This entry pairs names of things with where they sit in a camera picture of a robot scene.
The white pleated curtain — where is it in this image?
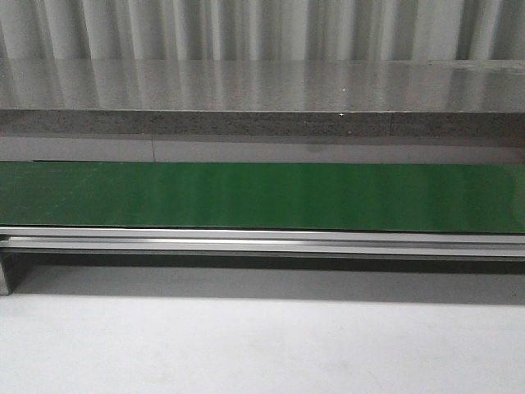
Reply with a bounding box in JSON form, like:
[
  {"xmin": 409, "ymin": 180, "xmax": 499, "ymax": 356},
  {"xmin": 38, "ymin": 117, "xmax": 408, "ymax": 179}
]
[{"xmin": 1, "ymin": 1, "xmax": 524, "ymax": 61}]

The grey granite counter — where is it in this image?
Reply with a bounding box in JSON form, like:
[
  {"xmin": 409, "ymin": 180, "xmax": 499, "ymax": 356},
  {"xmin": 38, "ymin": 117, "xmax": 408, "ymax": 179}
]
[{"xmin": 1, "ymin": 59, "xmax": 524, "ymax": 164}]

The green conveyor belt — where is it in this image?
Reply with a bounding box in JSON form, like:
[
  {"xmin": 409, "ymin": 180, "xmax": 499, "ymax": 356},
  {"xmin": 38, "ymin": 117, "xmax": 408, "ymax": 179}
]
[{"xmin": 1, "ymin": 161, "xmax": 524, "ymax": 295}]

